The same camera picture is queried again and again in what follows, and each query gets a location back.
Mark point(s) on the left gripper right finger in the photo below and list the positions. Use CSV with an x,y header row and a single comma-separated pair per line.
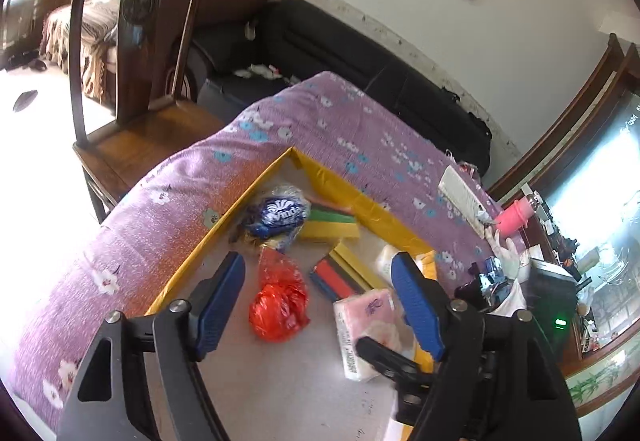
x,y
496,377

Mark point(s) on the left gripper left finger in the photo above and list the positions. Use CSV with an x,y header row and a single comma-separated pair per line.
x,y
110,398

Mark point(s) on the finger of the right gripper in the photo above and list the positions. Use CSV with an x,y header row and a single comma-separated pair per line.
x,y
391,364

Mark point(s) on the pink tissue pack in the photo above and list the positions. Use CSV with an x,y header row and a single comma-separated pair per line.
x,y
373,314

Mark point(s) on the bag of coloured foam strips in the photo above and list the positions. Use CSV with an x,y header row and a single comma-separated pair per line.
x,y
340,274

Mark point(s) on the red plastic bag bundle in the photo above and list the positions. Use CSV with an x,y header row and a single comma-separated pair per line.
x,y
279,310

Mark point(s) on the bag of yellow green sponges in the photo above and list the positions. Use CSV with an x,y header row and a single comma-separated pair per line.
x,y
326,223

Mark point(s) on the blue white Vinda tissue bag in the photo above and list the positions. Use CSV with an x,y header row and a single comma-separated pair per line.
x,y
276,218

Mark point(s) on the white cloth bag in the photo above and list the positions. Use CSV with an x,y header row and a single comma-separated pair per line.
x,y
392,260

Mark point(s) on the pink water bottle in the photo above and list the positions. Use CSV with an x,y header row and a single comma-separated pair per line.
x,y
515,217

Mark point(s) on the yellow cardboard box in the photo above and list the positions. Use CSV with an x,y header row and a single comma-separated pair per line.
x,y
295,390

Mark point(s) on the purple floral tablecloth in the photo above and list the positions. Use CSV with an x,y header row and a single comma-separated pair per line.
x,y
63,273

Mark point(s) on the dark wooden chair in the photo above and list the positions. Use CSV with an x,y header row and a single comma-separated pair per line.
x,y
147,129

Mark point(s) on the black leather sofa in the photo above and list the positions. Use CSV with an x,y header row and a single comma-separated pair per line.
x,y
235,64

